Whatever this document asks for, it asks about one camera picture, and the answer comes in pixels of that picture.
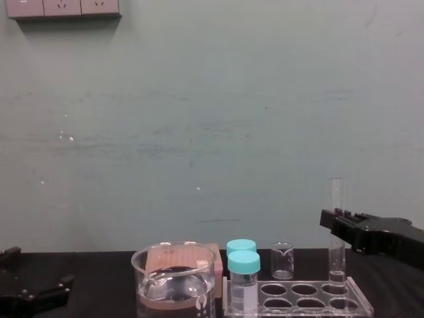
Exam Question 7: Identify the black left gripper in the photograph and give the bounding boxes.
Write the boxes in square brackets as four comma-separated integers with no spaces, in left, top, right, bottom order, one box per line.
[0,246,76,313]

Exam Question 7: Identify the white wall socket panel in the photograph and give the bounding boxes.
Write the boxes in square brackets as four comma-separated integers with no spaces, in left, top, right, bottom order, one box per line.
[5,0,122,23]

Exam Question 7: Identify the large glass beaker with liquid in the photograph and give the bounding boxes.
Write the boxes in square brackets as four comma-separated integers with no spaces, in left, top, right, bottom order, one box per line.
[131,240,218,318]

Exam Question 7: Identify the clear acrylic test tube rack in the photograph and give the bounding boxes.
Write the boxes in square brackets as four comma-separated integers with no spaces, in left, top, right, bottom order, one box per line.
[222,276,375,318]

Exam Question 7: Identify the clear glass test tube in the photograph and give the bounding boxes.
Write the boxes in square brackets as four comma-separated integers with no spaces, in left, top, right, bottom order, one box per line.
[328,177,348,296]

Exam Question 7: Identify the pink rectangular block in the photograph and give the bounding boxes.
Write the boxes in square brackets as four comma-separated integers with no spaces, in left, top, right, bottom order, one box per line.
[145,242,224,301]

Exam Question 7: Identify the small empty glass beaker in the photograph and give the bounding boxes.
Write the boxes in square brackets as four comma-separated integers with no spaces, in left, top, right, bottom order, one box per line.
[270,241,295,280]

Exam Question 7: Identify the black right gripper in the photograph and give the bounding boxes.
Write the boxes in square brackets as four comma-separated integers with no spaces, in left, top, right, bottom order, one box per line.
[319,207,424,266]

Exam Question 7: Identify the clear vial with teal cap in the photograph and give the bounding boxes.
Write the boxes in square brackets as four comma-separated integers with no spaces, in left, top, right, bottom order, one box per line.
[227,250,261,313]
[226,238,258,256]

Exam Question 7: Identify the black table cloth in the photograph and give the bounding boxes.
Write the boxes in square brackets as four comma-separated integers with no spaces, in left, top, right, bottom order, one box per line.
[0,248,424,318]

